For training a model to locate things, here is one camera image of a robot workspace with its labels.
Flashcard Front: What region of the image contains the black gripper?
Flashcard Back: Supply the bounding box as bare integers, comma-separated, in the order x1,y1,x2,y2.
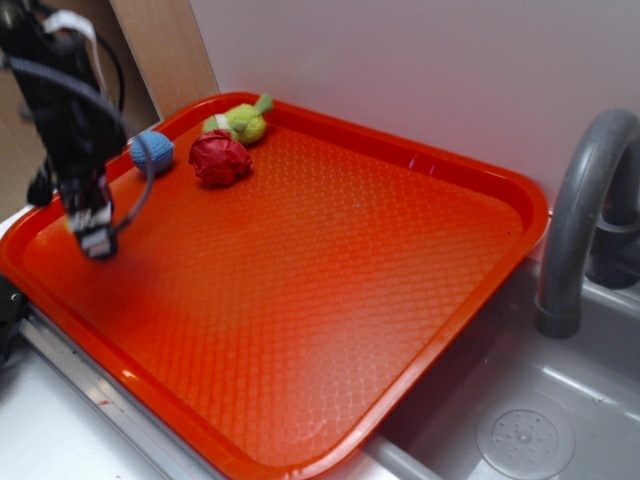
26,94,126,259

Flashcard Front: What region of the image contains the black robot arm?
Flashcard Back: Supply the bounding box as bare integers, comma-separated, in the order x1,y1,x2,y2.
1,1,126,259

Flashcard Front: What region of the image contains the blue knitted ball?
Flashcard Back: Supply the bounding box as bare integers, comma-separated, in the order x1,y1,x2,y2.
130,131,174,174

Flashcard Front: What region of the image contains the black object at left edge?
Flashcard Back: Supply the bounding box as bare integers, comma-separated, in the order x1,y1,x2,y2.
0,275,27,366

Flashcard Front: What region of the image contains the red crumpled ball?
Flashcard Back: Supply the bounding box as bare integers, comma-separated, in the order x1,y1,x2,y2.
188,130,253,186

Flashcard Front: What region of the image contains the wooden board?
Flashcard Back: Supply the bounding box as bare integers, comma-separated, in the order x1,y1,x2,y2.
111,0,219,119

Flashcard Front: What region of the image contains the green plush toy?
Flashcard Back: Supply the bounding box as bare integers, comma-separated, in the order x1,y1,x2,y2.
202,94,274,146

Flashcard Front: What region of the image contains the orange plastic tray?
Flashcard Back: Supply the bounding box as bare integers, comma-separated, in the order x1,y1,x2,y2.
1,93,548,479

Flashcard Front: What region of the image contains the grey plastic sink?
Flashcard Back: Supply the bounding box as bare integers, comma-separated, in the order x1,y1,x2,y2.
364,261,639,479

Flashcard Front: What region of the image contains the sink drain cover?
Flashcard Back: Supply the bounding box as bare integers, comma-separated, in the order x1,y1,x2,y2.
476,399,575,479

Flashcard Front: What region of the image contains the grey toy faucet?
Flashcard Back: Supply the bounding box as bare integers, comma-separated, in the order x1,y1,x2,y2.
535,109,639,338

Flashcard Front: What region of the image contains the black cable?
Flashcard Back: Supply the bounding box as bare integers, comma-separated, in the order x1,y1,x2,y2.
4,29,156,236

